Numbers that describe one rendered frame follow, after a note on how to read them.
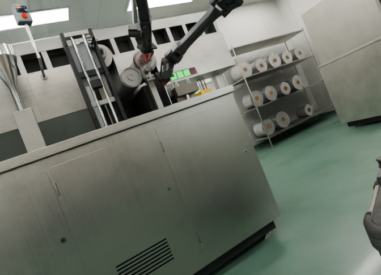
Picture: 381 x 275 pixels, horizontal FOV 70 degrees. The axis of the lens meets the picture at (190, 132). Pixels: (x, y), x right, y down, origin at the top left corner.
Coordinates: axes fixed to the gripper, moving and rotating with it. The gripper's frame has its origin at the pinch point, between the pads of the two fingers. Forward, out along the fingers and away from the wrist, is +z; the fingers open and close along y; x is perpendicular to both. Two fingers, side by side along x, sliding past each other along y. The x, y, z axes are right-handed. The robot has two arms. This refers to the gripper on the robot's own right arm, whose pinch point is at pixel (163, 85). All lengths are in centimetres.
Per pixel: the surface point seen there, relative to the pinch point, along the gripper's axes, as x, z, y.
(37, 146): -8, 10, -78
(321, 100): 62, 247, 446
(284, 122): 40, 225, 293
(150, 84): -2.6, -6.4, -10.6
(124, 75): 8.9, -7.4, -21.9
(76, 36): 22, -29, -42
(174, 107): -32.7, -17.6, -12.6
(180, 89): -9.2, -1.9, 7.1
